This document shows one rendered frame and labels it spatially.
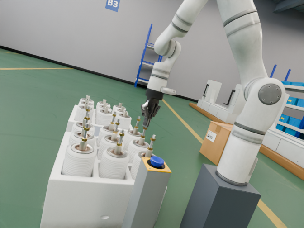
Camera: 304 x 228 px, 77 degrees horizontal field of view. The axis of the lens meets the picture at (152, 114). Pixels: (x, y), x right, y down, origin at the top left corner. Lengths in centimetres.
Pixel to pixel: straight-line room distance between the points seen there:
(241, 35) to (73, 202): 70
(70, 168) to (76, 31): 659
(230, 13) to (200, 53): 659
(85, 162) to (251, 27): 63
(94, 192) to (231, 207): 42
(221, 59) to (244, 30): 688
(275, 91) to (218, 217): 40
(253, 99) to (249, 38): 17
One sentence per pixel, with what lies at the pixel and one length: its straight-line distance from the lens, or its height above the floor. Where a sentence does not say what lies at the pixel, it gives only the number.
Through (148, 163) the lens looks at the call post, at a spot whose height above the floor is 32.
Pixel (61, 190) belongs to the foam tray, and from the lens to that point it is 68.
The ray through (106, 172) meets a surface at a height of 20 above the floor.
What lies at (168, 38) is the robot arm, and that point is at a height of 69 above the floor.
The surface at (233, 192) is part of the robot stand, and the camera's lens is 65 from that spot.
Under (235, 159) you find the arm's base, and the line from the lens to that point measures 64.
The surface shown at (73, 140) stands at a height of 24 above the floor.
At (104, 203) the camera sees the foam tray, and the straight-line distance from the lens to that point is 72.
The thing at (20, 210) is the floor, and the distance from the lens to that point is 84.
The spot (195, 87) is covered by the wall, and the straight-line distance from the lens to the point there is 720.
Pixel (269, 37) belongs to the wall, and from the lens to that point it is 843.
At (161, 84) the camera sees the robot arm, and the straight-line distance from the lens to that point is 76.
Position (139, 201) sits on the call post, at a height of 22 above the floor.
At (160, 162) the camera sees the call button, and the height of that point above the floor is 33.
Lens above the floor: 55
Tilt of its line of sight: 11 degrees down
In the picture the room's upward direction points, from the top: 16 degrees clockwise
